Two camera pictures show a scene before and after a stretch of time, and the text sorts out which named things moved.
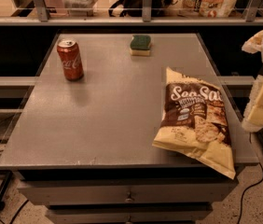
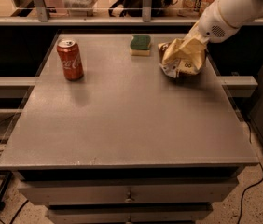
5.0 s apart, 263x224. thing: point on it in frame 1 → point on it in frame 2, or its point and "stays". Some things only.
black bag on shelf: [131, 3] stays
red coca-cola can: [71, 61] stays
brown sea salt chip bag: [194, 123] → [179, 58]
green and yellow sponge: [140, 45] stays
